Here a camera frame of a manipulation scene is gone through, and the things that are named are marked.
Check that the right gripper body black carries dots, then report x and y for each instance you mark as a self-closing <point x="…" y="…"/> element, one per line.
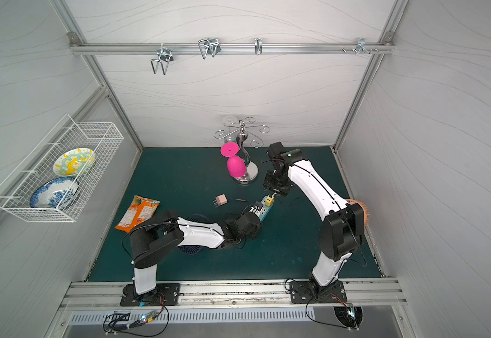
<point x="277" y="188"/>

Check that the light blue power strip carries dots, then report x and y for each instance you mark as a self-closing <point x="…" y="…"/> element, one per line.
<point x="263" y="216"/>

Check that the pink USB charger plug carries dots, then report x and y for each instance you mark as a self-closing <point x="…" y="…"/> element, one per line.
<point x="220" y="200"/>

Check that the yellow USB charger plug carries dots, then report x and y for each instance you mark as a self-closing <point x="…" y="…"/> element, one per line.
<point x="268" y="201"/>

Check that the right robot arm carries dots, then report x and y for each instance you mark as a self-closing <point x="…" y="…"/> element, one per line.
<point x="282" y="160"/>

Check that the navy blue desk fan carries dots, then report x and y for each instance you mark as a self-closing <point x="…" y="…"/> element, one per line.
<point x="192" y="249"/>

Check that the orange desk fan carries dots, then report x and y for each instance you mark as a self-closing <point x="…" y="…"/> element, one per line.
<point x="361" y="214"/>

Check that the chrome glass holder stand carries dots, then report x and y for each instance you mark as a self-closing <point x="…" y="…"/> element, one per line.
<point x="243" y="131"/>

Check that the pink goblet glass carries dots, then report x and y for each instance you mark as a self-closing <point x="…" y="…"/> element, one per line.
<point x="235" y="164"/>

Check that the orange snack packet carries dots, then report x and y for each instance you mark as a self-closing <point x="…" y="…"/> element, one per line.
<point x="140" y="210"/>

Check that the small metal hook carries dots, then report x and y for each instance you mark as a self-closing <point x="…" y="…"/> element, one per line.
<point x="258" y="46"/>

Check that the metal double hook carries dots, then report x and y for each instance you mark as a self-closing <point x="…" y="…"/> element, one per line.
<point x="209" y="47"/>
<point x="162" y="60"/>

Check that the metal hook right end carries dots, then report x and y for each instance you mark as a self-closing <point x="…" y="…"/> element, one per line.
<point x="361" y="49"/>

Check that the yellow patterned bowl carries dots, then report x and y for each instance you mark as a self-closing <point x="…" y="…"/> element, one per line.
<point x="74" y="162"/>

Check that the blue patterned bowl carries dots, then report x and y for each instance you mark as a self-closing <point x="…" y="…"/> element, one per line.
<point x="58" y="193"/>

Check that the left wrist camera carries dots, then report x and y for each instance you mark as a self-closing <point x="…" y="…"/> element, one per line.
<point x="257" y="209"/>

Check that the aluminium top rail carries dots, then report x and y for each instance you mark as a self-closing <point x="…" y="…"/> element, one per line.
<point x="227" y="49"/>

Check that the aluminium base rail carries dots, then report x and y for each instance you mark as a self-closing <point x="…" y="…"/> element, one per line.
<point x="235" y="294"/>

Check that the white wire wall basket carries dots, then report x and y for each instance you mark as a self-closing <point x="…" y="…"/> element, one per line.
<point x="35" y="170"/>

